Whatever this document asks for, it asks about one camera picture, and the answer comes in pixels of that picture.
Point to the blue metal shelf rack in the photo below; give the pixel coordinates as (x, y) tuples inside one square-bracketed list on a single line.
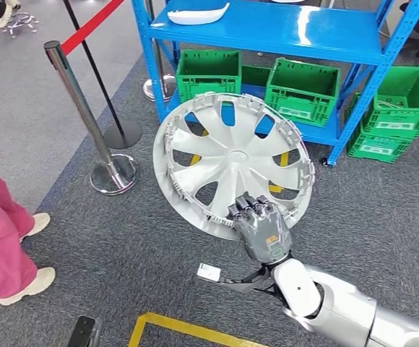
[(285, 28)]

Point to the green plastic crate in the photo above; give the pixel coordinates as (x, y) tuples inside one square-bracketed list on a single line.
[(303, 96), (375, 148), (209, 72), (401, 110), (255, 76)]

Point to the chrome base stool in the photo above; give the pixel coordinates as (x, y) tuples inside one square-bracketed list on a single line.
[(21, 24)]

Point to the short red barrier belt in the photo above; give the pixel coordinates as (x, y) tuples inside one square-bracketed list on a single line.
[(90, 26)]

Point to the chrome stanchion post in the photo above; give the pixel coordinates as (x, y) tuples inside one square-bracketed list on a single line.
[(158, 88), (83, 115)]

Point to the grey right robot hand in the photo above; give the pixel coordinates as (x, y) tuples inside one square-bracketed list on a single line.
[(263, 234)]

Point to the grey plastic wheel hubcap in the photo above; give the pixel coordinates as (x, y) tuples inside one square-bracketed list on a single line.
[(236, 155)]

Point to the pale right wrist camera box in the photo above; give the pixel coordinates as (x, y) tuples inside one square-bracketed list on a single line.
[(208, 273)]

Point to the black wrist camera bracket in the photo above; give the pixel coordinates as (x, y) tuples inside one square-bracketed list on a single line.
[(247, 282)]

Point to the white plastic trim part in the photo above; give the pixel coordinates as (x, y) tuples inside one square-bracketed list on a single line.
[(195, 15)]

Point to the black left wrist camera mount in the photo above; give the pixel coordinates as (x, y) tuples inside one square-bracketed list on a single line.
[(83, 333)]

